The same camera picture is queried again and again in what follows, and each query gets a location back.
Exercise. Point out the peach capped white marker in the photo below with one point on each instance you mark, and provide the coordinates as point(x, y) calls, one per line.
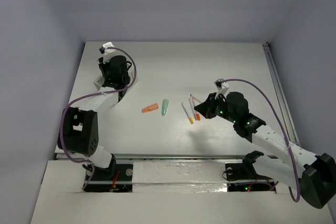
point(190, 102)

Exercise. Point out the pink capped white marker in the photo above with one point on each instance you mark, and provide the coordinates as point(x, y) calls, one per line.
point(195, 98)

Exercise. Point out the orange translucent correction tape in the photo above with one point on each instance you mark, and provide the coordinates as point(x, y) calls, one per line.
point(150, 108)

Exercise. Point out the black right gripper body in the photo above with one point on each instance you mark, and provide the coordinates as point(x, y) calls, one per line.
point(215, 107)

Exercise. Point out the green translucent correction tape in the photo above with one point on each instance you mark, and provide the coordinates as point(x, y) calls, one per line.
point(164, 108)

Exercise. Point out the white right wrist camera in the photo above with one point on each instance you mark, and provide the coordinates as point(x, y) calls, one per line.
point(222, 87)

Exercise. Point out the aluminium rail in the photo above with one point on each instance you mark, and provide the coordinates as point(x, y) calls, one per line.
point(284, 109)
point(161, 156)

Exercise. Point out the yellow capped white marker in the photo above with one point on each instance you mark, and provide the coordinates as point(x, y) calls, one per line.
point(187, 114)

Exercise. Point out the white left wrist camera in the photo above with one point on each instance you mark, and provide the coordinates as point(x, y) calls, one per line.
point(107, 52)

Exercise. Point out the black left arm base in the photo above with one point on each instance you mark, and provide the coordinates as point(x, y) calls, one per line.
point(116, 178)

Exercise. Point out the aluminium rail right side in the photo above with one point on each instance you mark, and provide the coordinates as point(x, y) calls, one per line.
point(284, 109)

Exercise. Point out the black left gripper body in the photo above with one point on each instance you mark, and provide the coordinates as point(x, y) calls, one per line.
point(102, 70)

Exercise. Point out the white slotted organizer box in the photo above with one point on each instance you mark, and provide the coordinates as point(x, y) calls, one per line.
point(98, 82)

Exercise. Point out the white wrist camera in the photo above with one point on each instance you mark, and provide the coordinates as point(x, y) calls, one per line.
point(107, 52)
point(222, 87)

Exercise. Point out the orange capped white marker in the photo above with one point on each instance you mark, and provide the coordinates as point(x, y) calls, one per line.
point(196, 111)

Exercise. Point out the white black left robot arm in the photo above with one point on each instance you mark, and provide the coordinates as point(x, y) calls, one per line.
point(79, 129)

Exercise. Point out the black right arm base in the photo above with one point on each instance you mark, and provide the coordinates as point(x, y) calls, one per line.
point(242, 177)

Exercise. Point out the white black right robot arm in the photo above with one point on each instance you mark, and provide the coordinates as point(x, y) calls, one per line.
point(312, 175)

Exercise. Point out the aluminium rail front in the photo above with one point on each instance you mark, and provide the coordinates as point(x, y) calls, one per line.
point(161, 156)

